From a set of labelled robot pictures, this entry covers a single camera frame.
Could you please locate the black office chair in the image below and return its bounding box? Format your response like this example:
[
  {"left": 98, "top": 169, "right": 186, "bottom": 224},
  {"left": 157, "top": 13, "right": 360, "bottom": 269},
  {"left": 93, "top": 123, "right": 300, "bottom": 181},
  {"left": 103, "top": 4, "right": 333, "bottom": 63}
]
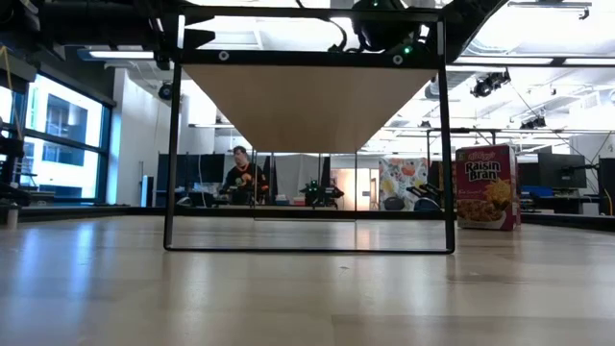
[{"left": 406, "top": 185, "right": 443, "bottom": 212}]

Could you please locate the person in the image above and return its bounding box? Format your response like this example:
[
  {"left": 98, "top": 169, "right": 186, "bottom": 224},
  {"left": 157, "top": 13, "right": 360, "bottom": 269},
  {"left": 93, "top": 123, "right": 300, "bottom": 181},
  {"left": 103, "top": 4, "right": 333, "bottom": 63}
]
[{"left": 218, "top": 145, "right": 270, "bottom": 207}]

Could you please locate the black ceiling spotlight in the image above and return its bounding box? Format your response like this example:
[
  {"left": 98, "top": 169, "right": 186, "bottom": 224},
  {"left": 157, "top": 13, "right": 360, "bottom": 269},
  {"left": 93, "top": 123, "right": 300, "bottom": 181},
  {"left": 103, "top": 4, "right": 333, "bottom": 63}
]
[
  {"left": 520, "top": 114, "right": 548, "bottom": 131},
  {"left": 470, "top": 70, "right": 511, "bottom": 99}
]

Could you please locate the black monitor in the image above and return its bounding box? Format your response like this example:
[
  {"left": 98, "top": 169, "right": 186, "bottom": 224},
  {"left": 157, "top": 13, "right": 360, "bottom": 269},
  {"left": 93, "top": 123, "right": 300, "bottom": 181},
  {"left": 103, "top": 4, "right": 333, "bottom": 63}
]
[
  {"left": 598, "top": 157, "right": 615, "bottom": 216},
  {"left": 537, "top": 152, "right": 588, "bottom": 190}
]

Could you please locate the purple Raisin Bran cereal box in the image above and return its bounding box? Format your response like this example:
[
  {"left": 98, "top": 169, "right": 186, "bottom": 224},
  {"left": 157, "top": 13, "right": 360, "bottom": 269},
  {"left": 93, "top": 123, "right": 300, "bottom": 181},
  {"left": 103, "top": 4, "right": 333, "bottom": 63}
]
[{"left": 454, "top": 143, "right": 522, "bottom": 233}]

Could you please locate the large window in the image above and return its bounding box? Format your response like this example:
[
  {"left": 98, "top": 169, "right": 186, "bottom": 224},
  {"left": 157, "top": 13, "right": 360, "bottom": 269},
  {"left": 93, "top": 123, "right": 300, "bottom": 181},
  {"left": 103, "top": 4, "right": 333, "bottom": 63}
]
[{"left": 21, "top": 74, "right": 111, "bottom": 203}]

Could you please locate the black overhead pipe frame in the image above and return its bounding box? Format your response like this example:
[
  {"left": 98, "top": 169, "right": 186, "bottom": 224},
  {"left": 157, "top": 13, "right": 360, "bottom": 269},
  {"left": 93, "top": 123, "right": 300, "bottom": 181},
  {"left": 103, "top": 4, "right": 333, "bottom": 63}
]
[{"left": 425, "top": 127, "right": 615, "bottom": 160}]

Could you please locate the wooden shelf black metal frame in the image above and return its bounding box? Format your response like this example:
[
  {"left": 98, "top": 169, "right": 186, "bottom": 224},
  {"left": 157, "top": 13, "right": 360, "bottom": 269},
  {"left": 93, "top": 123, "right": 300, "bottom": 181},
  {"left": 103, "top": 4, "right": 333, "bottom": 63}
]
[{"left": 162, "top": 5, "right": 456, "bottom": 255}]

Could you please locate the blue bin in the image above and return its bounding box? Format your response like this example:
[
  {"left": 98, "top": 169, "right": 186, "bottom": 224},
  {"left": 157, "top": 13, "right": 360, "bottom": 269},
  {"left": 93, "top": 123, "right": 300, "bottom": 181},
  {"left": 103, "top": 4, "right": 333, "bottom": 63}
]
[{"left": 520, "top": 185, "right": 554, "bottom": 198}]

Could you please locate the ceiling light strip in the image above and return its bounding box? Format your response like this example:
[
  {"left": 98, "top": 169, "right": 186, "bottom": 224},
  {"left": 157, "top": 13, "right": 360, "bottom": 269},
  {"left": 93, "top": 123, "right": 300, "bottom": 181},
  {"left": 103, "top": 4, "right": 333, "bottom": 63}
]
[
  {"left": 454, "top": 56, "right": 615, "bottom": 67},
  {"left": 88, "top": 50, "right": 155, "bottom": 61}
]

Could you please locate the overhead lamp bar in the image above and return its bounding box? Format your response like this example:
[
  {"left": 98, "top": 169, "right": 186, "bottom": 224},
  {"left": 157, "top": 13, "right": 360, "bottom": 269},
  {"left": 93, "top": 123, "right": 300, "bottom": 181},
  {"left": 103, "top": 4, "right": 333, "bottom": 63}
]
[{"left": 507, "top": 0, "right": 593, "bottom": 21}]

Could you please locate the black equipment stand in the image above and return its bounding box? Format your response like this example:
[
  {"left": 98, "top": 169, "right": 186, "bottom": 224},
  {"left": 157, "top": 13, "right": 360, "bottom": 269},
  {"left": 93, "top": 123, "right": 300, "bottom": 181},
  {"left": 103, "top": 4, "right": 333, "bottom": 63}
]
[{"left": 0, "top": 119, "right": 57, "bottom": 208}]

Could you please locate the white floral cloth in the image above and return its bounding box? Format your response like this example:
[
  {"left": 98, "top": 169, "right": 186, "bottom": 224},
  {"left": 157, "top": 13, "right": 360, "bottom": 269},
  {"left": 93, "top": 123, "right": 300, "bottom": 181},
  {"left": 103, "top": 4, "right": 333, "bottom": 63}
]
[{"left": 378, "top": 157, "right": 430, "bottom": 211}]

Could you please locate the yellow cord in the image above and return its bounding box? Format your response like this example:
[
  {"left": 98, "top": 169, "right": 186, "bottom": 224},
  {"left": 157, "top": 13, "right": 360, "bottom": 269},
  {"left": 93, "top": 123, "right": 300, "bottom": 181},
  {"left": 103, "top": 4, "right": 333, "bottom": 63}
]
[{"left": 0, "top": 45, "right": 24, "bottom": 140}]

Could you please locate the dark partition panel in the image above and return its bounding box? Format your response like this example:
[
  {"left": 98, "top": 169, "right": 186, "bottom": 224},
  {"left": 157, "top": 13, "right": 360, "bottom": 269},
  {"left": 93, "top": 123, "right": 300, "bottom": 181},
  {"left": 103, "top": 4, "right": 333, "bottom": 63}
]
[{"left": 156, "top": 152, "right": 226, "bottom": 208}]

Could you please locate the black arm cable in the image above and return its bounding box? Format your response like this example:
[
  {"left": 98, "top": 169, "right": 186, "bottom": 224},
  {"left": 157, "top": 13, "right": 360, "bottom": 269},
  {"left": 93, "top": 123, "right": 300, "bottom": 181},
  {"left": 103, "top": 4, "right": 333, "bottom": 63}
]
[{"left": 295, "top": 0, "right": 350, "bottom": 53}]

